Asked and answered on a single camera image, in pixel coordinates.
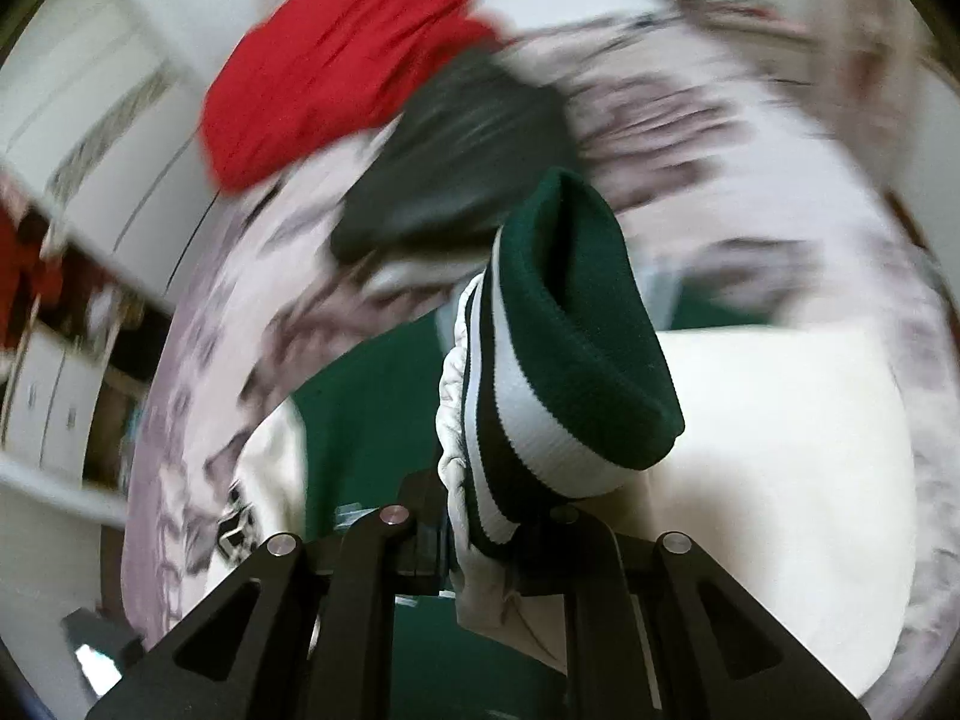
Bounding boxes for green and white varsity jacket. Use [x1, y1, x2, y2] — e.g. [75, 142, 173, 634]
[241, 171, 914, 700]

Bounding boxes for red clothes in wardrobe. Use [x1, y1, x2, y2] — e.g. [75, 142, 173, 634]
[0, 208, 64, 351]

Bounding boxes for floral grey white bed blanket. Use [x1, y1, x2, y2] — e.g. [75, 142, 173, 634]
[121, 21, 958, 718]

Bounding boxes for dark grey garment on bed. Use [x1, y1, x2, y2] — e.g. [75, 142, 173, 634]
[329, 49, 581, 265]

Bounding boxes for white wardrobe shelving unit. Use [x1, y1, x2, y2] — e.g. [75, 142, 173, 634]
[2, 0, 220, 528]

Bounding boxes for red garment on bed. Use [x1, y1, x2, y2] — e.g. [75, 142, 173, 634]
[200, 0, 496, 193]

